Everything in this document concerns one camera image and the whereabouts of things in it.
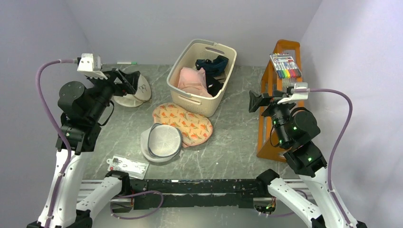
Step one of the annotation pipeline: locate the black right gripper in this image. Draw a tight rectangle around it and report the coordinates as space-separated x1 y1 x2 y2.
249 89 297 146

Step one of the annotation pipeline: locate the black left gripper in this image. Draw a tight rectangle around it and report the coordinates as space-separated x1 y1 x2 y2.
87 67 140 122

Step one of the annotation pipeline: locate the tulip print mesh laundry bag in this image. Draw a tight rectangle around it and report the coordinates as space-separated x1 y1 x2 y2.
152 103 213 147

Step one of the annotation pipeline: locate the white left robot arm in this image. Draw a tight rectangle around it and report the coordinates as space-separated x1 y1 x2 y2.
29 68 136 228

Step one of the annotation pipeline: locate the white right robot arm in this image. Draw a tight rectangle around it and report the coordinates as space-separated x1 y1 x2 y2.
249 89 366 228

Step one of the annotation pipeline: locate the beige mesh laundry bag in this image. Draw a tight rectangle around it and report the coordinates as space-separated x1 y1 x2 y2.
113 72 152 108

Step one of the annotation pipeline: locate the dark blue bra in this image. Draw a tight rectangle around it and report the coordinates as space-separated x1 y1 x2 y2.
195 55 229 77

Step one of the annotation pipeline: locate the cream plastic laundry basket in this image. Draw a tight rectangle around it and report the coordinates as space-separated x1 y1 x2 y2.
166 39 237 117

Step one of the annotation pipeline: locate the white round mesh laundry bag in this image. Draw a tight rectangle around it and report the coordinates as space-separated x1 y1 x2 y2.
140 123 183 163

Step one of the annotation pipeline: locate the green capped white marker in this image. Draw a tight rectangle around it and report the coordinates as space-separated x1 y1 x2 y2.
116 61 137 65

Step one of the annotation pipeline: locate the black garment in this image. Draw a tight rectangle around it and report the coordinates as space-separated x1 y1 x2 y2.
206 76 225 97

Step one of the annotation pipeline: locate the orange wooden rack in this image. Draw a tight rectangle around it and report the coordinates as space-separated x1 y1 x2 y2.
256 39 301 163

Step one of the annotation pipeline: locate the pack of coloured markers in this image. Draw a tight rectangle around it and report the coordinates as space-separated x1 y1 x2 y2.
270 53 302 79

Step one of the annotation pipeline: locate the pink garment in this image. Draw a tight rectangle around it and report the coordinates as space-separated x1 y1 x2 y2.
177 67 212 98

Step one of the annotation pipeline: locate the clear plastic packet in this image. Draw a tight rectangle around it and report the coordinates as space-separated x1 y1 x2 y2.
106 155 149 180

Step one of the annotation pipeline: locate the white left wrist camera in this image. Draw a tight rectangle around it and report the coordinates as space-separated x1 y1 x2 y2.
77 53 108 80

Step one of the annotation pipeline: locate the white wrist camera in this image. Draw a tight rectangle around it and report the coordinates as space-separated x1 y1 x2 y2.
77 53 108 80
277 82 310 104

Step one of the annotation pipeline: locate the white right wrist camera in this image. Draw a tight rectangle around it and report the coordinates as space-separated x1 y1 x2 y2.
277 82 310 104

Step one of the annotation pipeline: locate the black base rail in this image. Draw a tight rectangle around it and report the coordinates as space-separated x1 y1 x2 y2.
111 179 271 213

